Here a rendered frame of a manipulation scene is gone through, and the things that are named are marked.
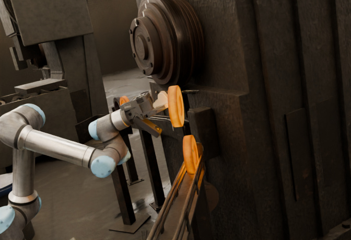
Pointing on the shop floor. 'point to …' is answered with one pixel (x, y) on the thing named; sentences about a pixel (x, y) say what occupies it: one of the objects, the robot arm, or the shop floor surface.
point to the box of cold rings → (51, 104)
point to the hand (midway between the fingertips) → (175, 101)
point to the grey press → (55, 37)
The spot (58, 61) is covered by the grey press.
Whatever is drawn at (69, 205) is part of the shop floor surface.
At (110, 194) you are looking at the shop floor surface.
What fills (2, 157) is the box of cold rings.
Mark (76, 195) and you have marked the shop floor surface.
